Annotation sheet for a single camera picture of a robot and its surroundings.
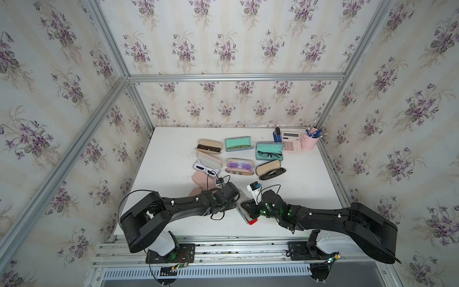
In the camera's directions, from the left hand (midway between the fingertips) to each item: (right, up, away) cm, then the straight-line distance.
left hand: (234, 204), depth 86 cm
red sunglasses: (+8, -5, -7) cm, 12 cm away
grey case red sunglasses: (+4, +3, 0) cm, 5 cm away
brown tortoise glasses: (-15, +28, +21) cm, 38 cm away
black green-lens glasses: (+20, +24, +20) cm, 37 cm away
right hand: (+5, 0, -5) cm, 7 cm away
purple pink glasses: (+5, +19, +12) cm, 23 cm away
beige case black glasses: (+20, +15, +11) cm, 27 cm away
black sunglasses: (+21, +14, +9) cm, 27 cm away
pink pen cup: (+45, +31, +20) cm, 58 cm away
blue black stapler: (+28, +36, +28) cm, 54 cm away
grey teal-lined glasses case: (+3, +30, +23) cm, 38 cm away
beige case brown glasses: (-13, +28, +21) cm, 38 cm away
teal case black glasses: (+22, +26, +20) cm, 39 cm away
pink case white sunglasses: (-15, +20, +14) cm, 28 cm away
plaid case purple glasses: (+3, +15, +9) cm, 18 cm away
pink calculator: (+37, +31, +25) cm, 54 cm away
